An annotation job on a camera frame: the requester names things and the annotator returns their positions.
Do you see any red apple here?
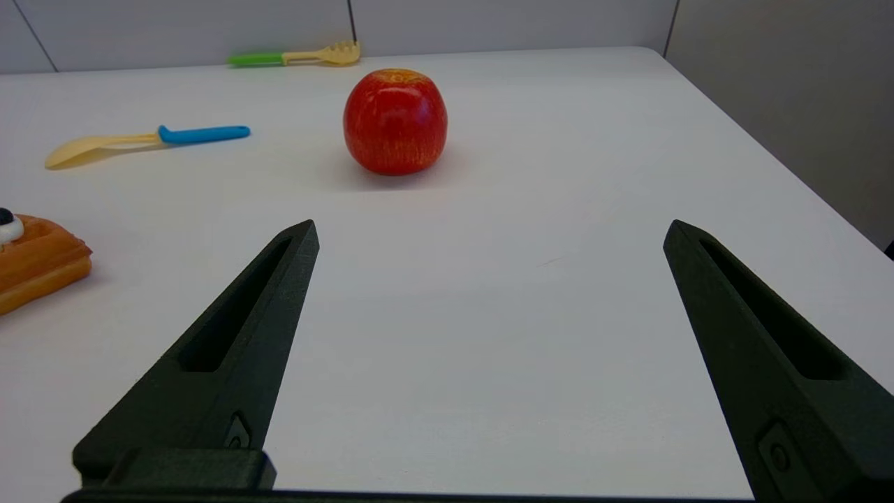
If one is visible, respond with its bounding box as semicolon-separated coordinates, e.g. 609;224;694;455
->
342;68;448;176

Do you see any blue-handled yellow spoon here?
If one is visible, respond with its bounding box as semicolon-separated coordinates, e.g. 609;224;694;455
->
45;124;251;170

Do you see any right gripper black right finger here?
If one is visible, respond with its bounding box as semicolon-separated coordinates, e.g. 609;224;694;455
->
664;219;894;503

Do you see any green-handled yellow fork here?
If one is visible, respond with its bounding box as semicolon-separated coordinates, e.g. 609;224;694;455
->
228;40;362;68

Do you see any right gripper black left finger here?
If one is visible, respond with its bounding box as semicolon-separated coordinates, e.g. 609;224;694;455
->
73;219;321;490

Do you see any waffle with fruit topping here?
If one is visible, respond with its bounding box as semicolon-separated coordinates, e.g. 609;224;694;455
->
0;207;93;316

